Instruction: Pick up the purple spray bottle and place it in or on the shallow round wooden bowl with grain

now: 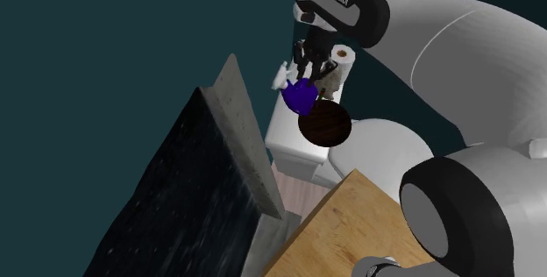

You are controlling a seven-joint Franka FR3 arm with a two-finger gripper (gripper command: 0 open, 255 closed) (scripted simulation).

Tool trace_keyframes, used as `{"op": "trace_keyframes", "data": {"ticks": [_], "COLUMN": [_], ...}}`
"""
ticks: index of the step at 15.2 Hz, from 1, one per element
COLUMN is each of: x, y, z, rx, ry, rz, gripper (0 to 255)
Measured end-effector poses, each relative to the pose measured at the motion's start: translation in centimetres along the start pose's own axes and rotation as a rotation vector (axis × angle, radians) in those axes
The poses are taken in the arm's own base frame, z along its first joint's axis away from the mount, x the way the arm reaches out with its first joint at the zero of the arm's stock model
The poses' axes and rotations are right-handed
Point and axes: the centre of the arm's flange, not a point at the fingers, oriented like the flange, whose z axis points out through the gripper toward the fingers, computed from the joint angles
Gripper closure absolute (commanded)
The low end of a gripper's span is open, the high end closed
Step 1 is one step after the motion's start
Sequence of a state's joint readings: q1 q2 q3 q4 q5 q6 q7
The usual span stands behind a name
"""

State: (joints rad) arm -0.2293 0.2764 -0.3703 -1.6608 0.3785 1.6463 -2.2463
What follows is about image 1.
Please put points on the beige textured object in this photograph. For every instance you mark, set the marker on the beige textured object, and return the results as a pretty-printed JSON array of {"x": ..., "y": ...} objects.
[{"x": 331, "y": 86}]

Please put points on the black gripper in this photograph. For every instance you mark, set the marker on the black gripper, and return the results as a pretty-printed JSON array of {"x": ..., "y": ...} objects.
[{"x": 318, "y": 43}]

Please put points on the white spray bottle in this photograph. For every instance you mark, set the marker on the white spray bottle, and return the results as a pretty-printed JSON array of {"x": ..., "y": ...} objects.
[{"x": 280, "y": 77}]

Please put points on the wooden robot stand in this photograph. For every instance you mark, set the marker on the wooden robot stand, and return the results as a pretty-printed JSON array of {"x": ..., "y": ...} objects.
[{"x": 354, "y": 229}]

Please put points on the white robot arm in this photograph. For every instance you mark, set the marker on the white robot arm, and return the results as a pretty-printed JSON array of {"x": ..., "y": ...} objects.
[{"x": 470, "y": 66}]

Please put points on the black speckled vanity counter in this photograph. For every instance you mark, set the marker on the black speckled vanity counter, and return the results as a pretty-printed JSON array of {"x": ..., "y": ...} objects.
[{"x": 188, "y": 190}]

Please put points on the dark brown round plate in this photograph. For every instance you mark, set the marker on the dark brown round plate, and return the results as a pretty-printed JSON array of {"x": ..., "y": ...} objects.
[{"x": 324, "y": 124}]

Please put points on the white paper roll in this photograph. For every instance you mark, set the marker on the white paper roll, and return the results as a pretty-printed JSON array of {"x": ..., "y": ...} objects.
[{"x": 344, "y": 60}]

